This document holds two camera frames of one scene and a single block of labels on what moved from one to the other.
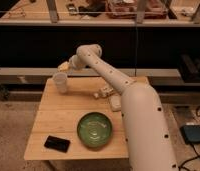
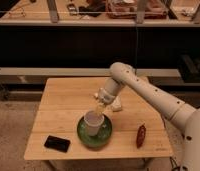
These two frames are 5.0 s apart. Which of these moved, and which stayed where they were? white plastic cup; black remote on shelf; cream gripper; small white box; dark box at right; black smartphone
Moved: cream gripper; white plastic cup
Stayed: dark box at right; small white box; black remote on shelf; black smartphone
